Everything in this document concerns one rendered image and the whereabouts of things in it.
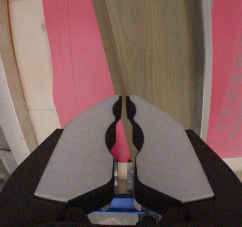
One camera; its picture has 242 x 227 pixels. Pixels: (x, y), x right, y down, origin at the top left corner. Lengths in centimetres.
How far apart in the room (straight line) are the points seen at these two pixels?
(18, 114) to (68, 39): 13
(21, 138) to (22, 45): 14
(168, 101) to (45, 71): 17
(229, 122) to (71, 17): 29
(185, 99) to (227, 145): 22
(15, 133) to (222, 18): 33
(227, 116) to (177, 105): 17
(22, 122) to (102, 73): 14
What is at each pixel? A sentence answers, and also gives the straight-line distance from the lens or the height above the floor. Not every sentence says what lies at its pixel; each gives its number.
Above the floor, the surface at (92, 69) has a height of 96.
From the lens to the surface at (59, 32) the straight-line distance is 26.
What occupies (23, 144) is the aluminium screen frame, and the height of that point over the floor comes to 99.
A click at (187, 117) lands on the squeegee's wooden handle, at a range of 19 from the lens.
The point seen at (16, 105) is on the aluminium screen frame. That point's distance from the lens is 29.
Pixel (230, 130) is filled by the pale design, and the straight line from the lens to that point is 36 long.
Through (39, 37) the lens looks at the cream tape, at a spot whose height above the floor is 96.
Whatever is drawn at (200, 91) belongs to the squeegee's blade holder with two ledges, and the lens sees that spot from 18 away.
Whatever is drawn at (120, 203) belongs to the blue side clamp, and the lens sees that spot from 39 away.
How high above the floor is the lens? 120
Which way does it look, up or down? 58 degrees down
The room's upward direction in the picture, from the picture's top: 179 degrees counter-clockwise
